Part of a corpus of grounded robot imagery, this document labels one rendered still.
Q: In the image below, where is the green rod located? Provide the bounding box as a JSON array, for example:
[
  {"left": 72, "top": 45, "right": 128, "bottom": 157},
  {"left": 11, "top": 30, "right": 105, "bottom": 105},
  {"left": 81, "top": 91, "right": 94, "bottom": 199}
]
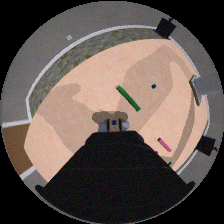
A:
[{"left": 116, "top": 85, "right": 141, "bottom": 111}]

